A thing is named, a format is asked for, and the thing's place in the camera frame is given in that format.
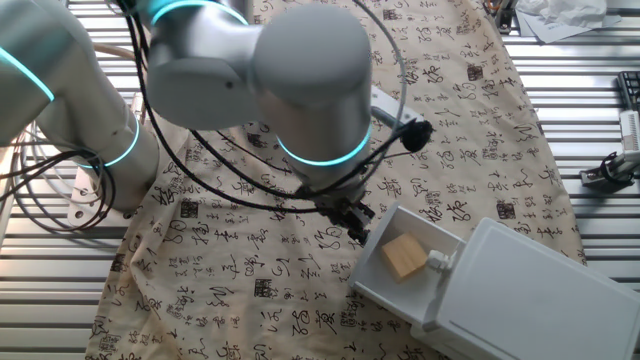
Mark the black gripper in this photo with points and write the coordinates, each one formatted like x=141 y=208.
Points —
x=342 y=210

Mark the light wooden cube block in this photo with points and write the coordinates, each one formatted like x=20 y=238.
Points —
x=405 y=257

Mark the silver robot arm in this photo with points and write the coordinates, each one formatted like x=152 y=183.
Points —
x=310 y=65

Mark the white plastic drawer cabinet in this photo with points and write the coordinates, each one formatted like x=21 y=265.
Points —
x=525 y=300

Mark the beige calligraphy print cloth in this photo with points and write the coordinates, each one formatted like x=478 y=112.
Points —
x=225 y=275

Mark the flat white paper sheet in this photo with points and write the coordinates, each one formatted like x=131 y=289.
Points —
x=560 y=34

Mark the white ribbed device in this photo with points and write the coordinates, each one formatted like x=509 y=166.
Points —
x=631 y=131

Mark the crumpled white paper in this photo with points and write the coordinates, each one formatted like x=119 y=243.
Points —
x=575 y=12

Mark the black keyboard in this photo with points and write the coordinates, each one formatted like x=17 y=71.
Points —
x=631 y=90

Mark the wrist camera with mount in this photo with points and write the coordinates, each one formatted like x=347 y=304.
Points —
x=416 y=136

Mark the grey metal mount bracket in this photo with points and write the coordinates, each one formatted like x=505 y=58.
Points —
x=505 y=17

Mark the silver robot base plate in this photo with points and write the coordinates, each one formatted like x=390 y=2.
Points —
x=82 y=205

